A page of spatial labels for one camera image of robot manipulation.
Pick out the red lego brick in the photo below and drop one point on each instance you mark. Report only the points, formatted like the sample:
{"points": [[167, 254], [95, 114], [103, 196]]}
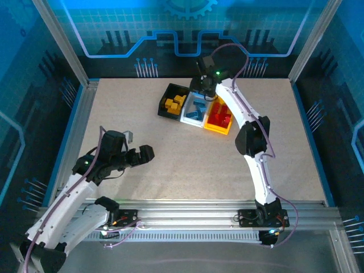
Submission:
{"points": [[226, 120], [212, 119], [219, 122], [224, 111], [217, 107]]}

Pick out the large blue lego brick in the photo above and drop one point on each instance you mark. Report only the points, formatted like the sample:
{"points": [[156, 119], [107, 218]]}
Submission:
{"points": [[194, 115]]}

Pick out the small yellow lego brick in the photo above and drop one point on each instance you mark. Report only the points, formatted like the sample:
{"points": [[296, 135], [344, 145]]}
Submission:
{"points": [[175, 106]]}

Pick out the black plastic bin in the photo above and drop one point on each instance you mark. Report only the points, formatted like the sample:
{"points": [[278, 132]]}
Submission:
{"points": [[172, 90]]}

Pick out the white plastic bin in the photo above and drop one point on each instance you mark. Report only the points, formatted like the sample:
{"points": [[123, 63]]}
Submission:
{"points": [[190, 120]]}

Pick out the yellow plastic bin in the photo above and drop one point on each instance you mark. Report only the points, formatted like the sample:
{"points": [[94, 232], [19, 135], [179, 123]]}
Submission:
{"points": [[216, 129]]}

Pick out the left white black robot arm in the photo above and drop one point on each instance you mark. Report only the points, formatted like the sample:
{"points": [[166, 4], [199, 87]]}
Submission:
{"points": [[62, 204]]}

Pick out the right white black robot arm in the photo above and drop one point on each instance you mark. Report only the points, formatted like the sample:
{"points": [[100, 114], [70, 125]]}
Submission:
{"points": [[261, 176]]}

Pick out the grey metal bottom panel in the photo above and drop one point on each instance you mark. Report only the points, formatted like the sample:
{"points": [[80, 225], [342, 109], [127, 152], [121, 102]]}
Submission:
{"points": [[185, 256]]}

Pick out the black controller box with LEDs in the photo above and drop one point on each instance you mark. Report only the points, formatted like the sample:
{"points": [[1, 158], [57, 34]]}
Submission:
{"points": [[267, 239]]}

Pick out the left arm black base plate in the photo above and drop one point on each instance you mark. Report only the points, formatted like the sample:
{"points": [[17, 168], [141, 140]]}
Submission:
{"points": [[129, 218]]}

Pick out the aluminium side rail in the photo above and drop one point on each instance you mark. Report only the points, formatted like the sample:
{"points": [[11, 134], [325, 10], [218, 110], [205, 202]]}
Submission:
{"points": [[87, 96]]}

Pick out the aluminium frame beam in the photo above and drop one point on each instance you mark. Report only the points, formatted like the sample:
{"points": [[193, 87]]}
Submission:
{"points": [[185, 213]]}

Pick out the aluminium frame post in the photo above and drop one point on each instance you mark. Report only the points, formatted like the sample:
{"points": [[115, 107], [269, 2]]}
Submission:
{"points": [[312, 42], [64, 42]]}

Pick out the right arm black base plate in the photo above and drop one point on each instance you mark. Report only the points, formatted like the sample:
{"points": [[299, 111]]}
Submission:
{"points": [[246, 219]]}

